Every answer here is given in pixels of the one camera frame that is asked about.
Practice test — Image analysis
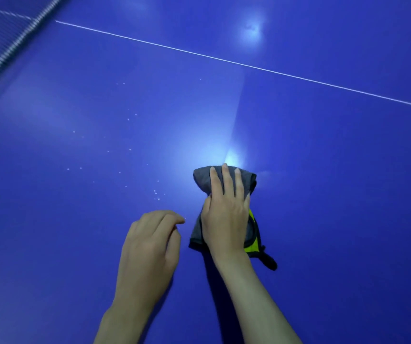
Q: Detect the grey and yellow cleaning cloth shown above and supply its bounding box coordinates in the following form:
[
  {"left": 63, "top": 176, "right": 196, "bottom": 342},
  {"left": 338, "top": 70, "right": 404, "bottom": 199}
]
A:
[{"left": 188, "top": 165, "right": 278, "bottom": 272}]

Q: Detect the person's left forearm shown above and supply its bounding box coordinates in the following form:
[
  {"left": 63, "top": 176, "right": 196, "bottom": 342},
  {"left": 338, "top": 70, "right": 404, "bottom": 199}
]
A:
[{"left": 93, "top": 302, "right": 154, "bottom": 344}]

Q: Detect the table tennis net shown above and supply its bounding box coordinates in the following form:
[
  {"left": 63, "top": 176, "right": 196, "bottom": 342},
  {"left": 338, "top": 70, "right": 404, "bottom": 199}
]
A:
[{"left": 0, "top": 0, "right": 67, "bottom": 94}]

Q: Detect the person's right hand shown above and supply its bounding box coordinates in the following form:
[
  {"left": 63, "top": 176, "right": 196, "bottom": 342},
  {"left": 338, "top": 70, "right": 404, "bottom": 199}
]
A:
[{"left": 201, "top": 163, "right": 252, "bottom": 261}]

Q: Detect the person's right forearm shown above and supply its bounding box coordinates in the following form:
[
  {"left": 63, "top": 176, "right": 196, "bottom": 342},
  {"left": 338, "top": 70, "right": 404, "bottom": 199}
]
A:
[{"left": 213, "top": 250, "right": 303, "bottom": 344}]

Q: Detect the person's left hand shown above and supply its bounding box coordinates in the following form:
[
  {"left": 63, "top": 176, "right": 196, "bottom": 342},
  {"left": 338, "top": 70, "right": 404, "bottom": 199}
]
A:
[{"left": 114, "top": 210, "right": 186, "bottom": 313}]

